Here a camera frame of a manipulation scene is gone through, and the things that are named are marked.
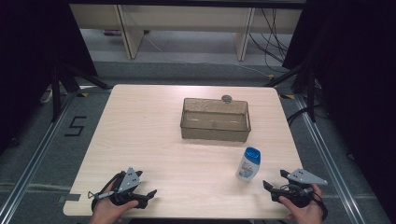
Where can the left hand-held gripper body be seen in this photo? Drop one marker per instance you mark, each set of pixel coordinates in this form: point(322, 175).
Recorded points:
point(128, 180)

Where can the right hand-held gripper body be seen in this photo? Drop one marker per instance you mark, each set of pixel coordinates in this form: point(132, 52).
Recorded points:
point(299, 186)

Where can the person's right hand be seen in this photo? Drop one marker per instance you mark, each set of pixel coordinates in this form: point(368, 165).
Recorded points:
point(303, 213)

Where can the person's left hand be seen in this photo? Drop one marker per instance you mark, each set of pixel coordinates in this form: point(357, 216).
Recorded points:
point(109, 210)

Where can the white bottle with blue cap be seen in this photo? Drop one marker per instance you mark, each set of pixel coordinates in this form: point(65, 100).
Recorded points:
point(248, 165)

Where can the grey floor tape strip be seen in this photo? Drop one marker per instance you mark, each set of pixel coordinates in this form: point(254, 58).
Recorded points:
point(69, 198)

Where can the black tripod stand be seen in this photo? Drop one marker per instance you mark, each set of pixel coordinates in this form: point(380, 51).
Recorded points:
point(56, 90)
point(310, 93)

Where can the clear grey plastic storage box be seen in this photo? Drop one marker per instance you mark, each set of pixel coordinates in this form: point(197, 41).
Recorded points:
point(215, 119)

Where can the round grey table grommet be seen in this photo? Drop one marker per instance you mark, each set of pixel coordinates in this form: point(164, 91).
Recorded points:
point(226, 99)

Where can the black curtain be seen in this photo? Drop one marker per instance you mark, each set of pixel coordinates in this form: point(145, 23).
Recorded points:
point(358, 77)
point(31, 62)

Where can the beige wooden desk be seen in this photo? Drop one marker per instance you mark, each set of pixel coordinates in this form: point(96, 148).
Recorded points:
point(186, 18)

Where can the metal floor rail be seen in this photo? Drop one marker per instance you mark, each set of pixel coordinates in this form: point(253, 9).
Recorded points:
point(327, 155)
point(34, 158)

